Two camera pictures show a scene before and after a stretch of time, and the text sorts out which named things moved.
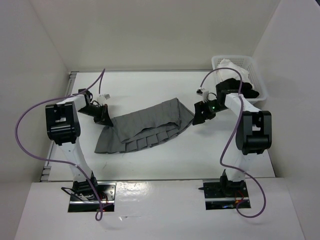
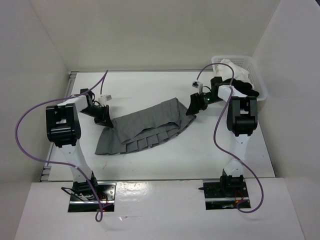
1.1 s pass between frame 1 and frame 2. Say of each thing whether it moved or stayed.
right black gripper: moved
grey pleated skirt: stayed
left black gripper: stayed
